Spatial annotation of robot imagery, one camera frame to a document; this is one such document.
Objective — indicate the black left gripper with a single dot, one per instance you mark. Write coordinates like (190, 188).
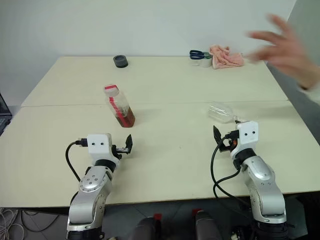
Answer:
(120, 150)

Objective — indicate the clear bottle with red contents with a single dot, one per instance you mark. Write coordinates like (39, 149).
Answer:
(125, 112)

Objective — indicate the small green object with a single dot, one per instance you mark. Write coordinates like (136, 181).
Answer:
(207, 55)

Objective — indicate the white sleeved forearm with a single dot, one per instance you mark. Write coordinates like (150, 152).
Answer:
(313, 93)

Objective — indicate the pink cloth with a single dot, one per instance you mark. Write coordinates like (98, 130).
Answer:
(225, 58)

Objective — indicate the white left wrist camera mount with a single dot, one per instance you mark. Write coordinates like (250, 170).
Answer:
(98, 147)

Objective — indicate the clear plastic bottle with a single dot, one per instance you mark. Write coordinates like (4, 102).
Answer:
(220, 112)

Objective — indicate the dark grey round container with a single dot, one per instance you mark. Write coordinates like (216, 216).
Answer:
(120, 61)

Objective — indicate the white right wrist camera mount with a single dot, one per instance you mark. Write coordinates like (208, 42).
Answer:
(247, 135)

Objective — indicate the white and red bottle cap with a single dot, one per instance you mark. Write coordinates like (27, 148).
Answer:
(111, 89)

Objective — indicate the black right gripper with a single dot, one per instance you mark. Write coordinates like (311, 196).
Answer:
(230, 142)

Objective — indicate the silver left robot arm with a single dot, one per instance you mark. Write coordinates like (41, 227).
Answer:
(90, 185)

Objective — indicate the person's bare hand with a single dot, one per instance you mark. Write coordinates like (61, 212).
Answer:
(292, 55)

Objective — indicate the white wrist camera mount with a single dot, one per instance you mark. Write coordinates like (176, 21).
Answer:
(247, 135)
(98, 147)

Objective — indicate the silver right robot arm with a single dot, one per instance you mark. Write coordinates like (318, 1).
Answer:
(262, 175)

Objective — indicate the small red part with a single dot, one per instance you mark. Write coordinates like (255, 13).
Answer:
(158, 216)
(196, 212)

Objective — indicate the dark rounded shape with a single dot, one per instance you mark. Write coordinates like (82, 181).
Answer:
(207, 227)
(145, 230)

